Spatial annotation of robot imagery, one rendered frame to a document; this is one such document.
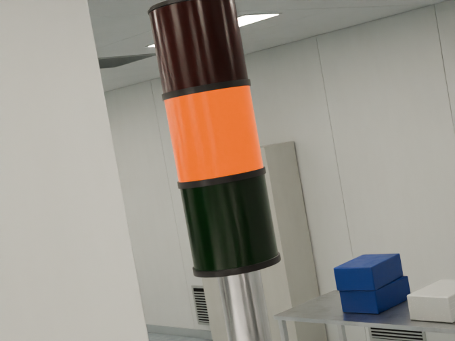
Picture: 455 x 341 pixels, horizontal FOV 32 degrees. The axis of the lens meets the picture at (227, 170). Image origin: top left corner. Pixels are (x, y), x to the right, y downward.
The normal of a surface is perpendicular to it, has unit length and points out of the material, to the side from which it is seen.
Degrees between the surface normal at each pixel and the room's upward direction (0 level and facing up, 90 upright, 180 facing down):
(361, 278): 90
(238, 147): 90
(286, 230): 90
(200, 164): 90
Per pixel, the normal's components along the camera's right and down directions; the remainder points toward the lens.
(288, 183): 0.68, -0.08
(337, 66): -0.72, 0.16
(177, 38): -0.40, 0.12
